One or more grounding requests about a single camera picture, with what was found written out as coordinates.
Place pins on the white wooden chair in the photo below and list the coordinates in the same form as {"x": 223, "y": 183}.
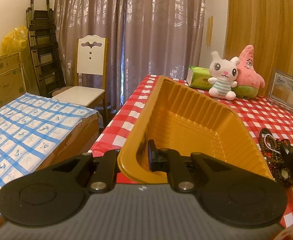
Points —
{"x": 89, "y": 89}

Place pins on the golden plastic tray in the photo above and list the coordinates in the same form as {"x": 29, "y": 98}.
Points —
{"x": 178, "y": 117}

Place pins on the black folding ladder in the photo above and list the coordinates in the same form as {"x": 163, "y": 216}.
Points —
{"x": 44, "y": 49}

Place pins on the yellow plastic bag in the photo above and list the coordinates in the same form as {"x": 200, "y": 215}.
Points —
{"x": 14, "y": 41}

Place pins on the wooden door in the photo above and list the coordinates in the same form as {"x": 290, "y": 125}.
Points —
{"x": 268, "y": 26}

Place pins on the clear picture frame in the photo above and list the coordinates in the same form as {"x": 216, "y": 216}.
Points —
{"x": 281, "y": 90}

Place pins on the pink starfish plush toy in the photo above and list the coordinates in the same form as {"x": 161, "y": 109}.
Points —
{"x": 249, "y": 81}

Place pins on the red white checkered tablecloth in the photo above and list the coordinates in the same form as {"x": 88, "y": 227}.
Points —
{"x": 256, "y": 114}

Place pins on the brown cardboard box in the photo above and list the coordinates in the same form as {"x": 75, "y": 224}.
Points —
{"x": 11, "y": 78}

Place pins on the grey patterned curtain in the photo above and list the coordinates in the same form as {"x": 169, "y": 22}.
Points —
{"x": 161, "y": 37}

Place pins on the blue white checkered cloth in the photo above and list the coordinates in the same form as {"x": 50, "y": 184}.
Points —
{"x": 36, "y": 131}

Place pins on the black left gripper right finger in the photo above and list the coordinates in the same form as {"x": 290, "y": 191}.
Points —
{"x": 180, "y": 170}

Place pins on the white bunny plush toy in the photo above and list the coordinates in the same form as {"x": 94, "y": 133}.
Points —
{"x": 223, "y": 76}

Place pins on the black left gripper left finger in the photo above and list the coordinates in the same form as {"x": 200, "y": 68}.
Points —
{"x": 103, "y": 178}

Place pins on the wooden wall hanging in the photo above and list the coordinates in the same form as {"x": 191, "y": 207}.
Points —
{"x": 209, "y": 31}

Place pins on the black wrist watch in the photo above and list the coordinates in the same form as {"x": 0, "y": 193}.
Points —
{"x": 285, "y": 169}

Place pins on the green tissue pack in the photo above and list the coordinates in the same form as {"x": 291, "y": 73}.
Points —
{"x": 197, "y": 77}

